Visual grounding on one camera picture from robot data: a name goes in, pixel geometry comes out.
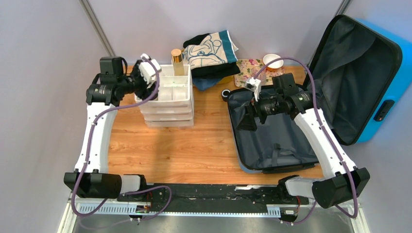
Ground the beige cylindrical bottle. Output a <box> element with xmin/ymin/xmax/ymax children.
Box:
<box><xmin>171</xmin><ymin>49</ymin><xmax>185</xmax><ymax>76</ymax></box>

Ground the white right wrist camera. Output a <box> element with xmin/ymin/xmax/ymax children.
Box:
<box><xmin>244</xmin><ymin>77</ymin><xmax>261</xmax><ymax>102</ymax></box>

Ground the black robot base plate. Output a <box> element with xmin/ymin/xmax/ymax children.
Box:
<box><xmin>116</xmin><ymin>183</ymin><xmax>309</xmax><ymax>215</ymax></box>

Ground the clear glass on tray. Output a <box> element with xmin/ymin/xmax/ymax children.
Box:
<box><xmin>253</xmin><ymin>67</ymin><xmax>266</xmax><ymax>86</ymax></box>

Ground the blue grey shirt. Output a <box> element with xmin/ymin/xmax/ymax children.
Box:
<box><xmin>192</xmin><ymin>78</ymin><xmax>222</xmax><ymax>91</ymax></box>

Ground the floral pattern tray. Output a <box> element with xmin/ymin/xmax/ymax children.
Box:
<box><xmin>234</xmin><ymin>59</ymin><xmax>285</xmax><ymax>87</ymax></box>

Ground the teal white cartoon towel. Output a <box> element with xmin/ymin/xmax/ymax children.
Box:
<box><xmin>182</xmin><ymin>30</ymin><xmax>238</xmax><ymax>69</ymax></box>

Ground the white plastic drawer unit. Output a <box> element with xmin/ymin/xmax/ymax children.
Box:
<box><xmin>139</xmin><ymin>65</ymin><xmax>194</xmax><ymax>128</ymax></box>

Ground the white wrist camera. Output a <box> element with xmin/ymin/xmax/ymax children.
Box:
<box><xmin>244</xmin><ymin>77</ymin><xmax>261</xmax><ymax>102</ymax></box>
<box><xmin>138</xmin><ymin>53</ymin><xmax>162</xmax><ymax>86</ymax></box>

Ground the yellow plastic basket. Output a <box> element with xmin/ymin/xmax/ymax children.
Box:
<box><xmin>212</xmin><ymin>75</ymin><xmax>235</xmax><ymax>86</ymax></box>

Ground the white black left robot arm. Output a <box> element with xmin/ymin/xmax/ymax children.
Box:
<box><xmin>64</xmin><ymin>54</ymin><xmax>162</xmax><ymax>201</ymax></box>

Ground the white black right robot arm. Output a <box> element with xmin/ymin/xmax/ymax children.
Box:
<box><xmin>236</xmin><ymin>73</ymin><xmax>370</xmax><ymax>209</ymax></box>

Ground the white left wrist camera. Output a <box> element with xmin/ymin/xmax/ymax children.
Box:
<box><xmin>138</xmin><ymin>53</ymin><xmax>162</xmax><ymax>86</ymax></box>

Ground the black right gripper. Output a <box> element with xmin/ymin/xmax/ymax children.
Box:
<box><xmin>237</xmin><ymin>90</ymin><xmax>284</xmax><ymax>131</ymax></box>

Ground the blue fish print suitcase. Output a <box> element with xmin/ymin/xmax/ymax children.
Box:
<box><xmin>227</xmin><ymin>15</ymin><xmax>412</xmax><ymax>173</ymax></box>

